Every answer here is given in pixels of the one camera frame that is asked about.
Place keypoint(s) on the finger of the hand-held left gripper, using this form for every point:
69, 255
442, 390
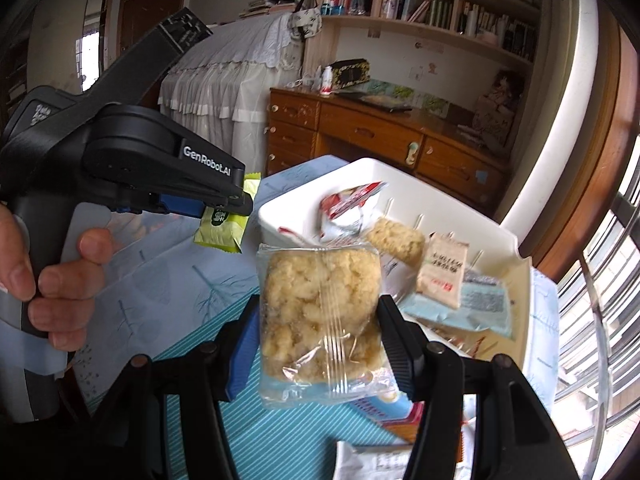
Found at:
185, 205
180, 30

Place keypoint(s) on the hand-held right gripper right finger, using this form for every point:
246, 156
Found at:
395, 355

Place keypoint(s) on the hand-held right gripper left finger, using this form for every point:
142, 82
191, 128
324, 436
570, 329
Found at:
242, 355

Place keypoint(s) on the green snack packet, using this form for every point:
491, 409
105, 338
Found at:
222, 230

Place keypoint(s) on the clear puffed rice packet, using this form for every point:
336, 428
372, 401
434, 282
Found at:
320, 300

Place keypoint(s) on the white plastic storage box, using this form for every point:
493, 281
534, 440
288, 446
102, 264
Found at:
350, 175

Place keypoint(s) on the person's left hand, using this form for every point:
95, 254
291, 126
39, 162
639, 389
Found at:
65, 285

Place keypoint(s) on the brown wooden door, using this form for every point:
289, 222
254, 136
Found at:
150, 15

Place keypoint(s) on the blue biscuit packet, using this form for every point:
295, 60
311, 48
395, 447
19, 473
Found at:
385, 402

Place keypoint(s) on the white lace covered furniture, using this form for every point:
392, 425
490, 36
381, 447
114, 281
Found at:
215, 85

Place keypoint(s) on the pale blue tree-print tablecloth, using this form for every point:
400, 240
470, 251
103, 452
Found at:
165, 270

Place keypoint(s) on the orange snack packet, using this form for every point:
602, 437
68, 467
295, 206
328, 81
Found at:
405, 432

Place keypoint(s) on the beige bread packet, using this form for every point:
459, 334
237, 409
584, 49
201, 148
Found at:
442, 270

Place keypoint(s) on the white and grey snack packet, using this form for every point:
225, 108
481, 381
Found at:
370, 462

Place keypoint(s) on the patterned cloth bag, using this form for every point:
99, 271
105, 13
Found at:
306, 22

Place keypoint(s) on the red and white snack packet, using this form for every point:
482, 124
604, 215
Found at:
345, 210

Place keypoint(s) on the small white bottle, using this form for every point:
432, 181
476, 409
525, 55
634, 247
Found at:
327, 82

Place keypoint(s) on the red and blue books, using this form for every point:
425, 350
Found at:
347, 0

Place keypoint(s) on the black patterned pouch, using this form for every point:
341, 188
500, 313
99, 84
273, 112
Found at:
352, 74

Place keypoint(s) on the wooden desk with drawers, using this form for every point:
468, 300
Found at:
370, 130

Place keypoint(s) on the barred window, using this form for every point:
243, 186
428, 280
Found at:
600, 310

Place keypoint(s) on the green printed picture strip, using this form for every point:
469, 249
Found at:
400, 91

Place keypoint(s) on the long row of books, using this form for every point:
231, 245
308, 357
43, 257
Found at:
430, 10

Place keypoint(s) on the dark-haired doll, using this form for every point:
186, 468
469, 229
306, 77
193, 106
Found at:
495, 110

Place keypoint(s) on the wooden window frame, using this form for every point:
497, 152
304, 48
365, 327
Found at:
590, 160

